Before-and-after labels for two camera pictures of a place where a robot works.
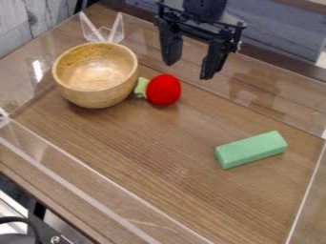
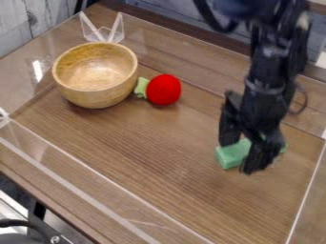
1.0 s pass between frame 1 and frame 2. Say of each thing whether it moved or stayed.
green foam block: stayed
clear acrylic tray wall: stayed
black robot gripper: moved
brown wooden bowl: stayed
